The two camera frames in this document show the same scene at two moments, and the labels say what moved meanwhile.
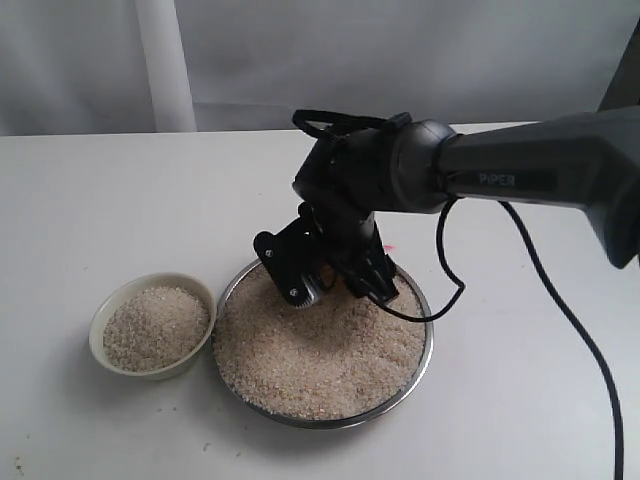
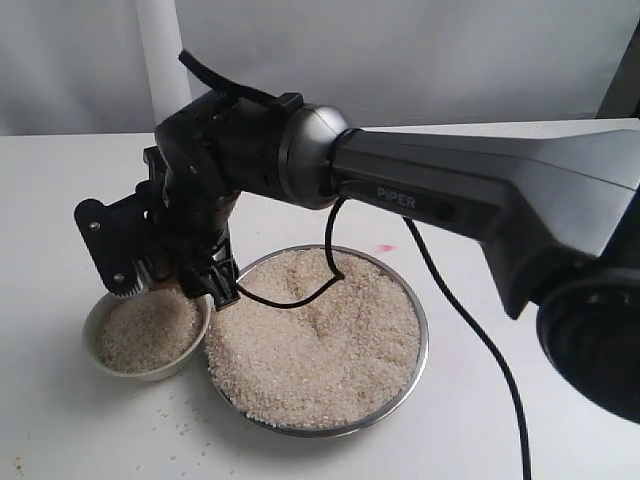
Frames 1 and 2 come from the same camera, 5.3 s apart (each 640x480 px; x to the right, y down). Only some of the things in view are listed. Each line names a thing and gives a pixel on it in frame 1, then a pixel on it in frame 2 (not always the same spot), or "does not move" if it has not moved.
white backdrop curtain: x=87 y=67 does not move
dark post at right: x=624 y=90 does not move
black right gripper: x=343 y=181 -> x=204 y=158
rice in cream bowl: x=155 y=327 does not move
